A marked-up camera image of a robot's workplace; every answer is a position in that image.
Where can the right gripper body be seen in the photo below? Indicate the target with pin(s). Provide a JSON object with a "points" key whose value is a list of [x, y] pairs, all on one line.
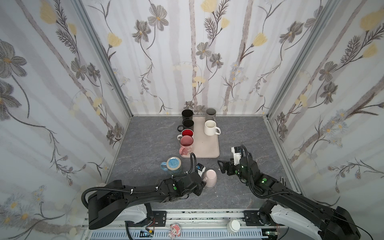
{"points": [[227, 166]]}

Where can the grey ceramic mug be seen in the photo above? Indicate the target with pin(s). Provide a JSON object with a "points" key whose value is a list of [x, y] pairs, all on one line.
{"points": [[210, 114]]}

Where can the cream white mug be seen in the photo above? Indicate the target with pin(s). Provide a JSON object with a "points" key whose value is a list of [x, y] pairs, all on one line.
{"points": [[186, 132]]}

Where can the beige rectangular tray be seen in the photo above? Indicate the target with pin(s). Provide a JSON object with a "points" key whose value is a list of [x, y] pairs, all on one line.
{"points": [[204, 146]]}

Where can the blue butterfly mug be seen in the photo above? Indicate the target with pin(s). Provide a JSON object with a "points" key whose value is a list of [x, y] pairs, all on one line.
{"points": [[173, 166]]}

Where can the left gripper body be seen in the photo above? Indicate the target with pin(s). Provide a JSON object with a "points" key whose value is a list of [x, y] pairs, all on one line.
{"points": [[198, 189]]}

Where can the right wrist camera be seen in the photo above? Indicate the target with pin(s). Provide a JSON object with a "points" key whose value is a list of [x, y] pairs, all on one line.
{"points": [[237, 154]]}

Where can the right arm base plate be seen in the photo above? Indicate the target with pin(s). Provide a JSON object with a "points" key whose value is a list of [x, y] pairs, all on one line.
{"points": [[252, 218]]}

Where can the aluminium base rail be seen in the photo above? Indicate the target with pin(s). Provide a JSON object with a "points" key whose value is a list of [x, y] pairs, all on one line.
{"points": [[195, 225]]}

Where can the light pink mug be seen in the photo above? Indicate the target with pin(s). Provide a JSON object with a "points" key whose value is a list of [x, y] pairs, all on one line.
{"points": [[210, 178]]}

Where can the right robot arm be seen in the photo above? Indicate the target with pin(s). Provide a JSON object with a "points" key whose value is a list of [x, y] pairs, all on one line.
{"points": [[284, 206]]}

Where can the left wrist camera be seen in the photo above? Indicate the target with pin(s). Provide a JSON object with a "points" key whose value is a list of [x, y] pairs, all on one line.
{"points": [[200, 169]]}

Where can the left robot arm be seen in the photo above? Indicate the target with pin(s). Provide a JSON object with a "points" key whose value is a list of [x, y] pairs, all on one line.
{"points": [[104, 204]]}

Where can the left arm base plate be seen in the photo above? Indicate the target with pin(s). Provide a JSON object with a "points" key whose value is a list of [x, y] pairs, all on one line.
{"points": [[160, 218]]}

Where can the pink toy figure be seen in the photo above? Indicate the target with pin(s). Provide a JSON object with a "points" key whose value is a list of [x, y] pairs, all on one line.
{"points": [[175, 231]]}

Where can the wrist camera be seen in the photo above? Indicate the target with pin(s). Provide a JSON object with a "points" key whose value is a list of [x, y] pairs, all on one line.
{"points": [[200, 169], [237, 154]]}

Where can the white ribbed mug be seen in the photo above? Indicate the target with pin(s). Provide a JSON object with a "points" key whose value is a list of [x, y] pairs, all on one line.
{"points": [[211, 128]]}

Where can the dark pink mug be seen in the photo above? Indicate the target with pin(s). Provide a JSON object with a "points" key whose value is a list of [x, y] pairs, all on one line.
{"points": [[186, 146]]}

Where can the white round knob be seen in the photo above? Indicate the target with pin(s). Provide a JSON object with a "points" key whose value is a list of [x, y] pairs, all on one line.
{"points": [[233, 226]]}

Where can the black and white mug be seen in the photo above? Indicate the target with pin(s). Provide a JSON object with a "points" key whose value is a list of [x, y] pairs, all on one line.
{"points": [[187, 114]]}

